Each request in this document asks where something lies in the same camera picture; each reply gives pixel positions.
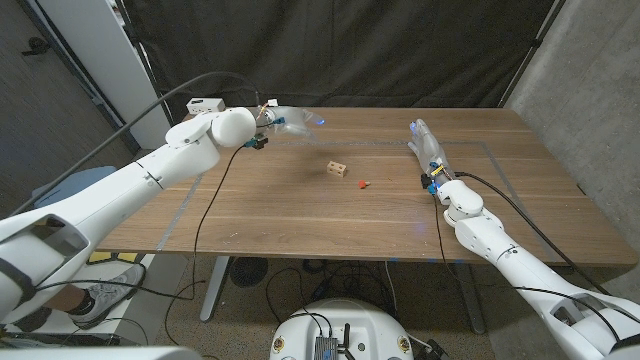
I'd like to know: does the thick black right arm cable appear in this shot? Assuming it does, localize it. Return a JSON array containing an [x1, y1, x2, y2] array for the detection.
[[453, 171, 607, 297]]

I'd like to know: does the white table leg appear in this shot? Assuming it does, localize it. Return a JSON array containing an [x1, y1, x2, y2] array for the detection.
[[199, 255, 231, 323]]

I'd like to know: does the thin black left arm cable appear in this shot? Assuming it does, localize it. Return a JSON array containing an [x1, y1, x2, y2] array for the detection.
[[34, 144, 249, 301]]

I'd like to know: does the grey finned module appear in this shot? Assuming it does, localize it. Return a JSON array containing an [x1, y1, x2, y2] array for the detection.
[[313, 335, 339, 360]]

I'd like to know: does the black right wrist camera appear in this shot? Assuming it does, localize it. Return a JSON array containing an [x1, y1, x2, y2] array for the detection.
[[420, 172, 441, 195]]

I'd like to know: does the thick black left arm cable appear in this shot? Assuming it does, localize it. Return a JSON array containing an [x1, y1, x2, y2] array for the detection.
[[9, 70, 262, 217]]

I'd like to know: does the black door handle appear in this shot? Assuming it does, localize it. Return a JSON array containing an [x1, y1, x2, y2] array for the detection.
[[21, 36, 51, 56]]

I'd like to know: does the grey table leg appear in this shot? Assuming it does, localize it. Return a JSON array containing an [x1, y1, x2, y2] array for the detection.
[[452, 263, 487, 335]]

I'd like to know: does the black backdrop stand pole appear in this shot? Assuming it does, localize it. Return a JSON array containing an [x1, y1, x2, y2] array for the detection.
[[112, 0, 176, 131], [497, 0, 569, 109]]

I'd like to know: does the black white sneaker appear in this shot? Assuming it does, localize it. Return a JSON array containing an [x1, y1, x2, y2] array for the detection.
[[9, 305, 54, 334]]

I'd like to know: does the yellow black floor marker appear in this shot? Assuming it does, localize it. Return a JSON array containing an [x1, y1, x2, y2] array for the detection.
[[87, 251, 139, 265]]

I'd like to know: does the white power strip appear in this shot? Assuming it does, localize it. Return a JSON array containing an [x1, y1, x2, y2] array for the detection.
[[186, 97, 226, 116]]

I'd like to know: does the black floor cable bundle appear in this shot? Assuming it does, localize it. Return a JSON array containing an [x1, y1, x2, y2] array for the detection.
[[264, 258, 399, 326]]

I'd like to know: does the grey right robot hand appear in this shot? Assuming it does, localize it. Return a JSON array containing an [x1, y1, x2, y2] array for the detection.
[[407, 118, 455, 190]]

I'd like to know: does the black backdrop curtain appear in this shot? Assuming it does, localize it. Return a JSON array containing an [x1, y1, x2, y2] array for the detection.
[[122, 0, 557, 129]]

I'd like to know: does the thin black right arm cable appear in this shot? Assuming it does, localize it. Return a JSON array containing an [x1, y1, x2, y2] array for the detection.
[[433, 193, 624, 346]]

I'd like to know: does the black round floor fan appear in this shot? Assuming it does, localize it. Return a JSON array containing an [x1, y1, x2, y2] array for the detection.
[[230, 256, 269, 288]]

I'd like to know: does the white floor board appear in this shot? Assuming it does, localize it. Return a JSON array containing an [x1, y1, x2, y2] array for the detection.
[[89, 252, 190, 332]]

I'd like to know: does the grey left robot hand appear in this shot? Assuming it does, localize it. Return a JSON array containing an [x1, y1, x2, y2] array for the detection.
[[257, 105, 326, 141]]

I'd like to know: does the white floor cable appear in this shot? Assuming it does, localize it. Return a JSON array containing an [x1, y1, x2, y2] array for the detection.
[[383, 260, 400, 321]]

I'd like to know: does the person's bare leg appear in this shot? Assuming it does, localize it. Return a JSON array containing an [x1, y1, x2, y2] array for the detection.
[[47, 292, 89, 315]]

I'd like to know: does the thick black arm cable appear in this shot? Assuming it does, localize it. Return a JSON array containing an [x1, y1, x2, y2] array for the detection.
[[453, 171, 607, 297], [9, 70, 262, 217]]

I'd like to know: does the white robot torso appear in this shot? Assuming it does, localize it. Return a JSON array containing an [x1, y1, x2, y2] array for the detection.
[[269, 298, 415, 360]]

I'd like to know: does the blue stool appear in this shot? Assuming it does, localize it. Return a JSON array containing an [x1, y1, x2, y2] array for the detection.
[[31, 166, 120, 205]]

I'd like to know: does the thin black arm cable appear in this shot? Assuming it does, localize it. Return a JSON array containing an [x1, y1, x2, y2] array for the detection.
[[34, 144, 249, 301], [433, 193, 624, 346]]

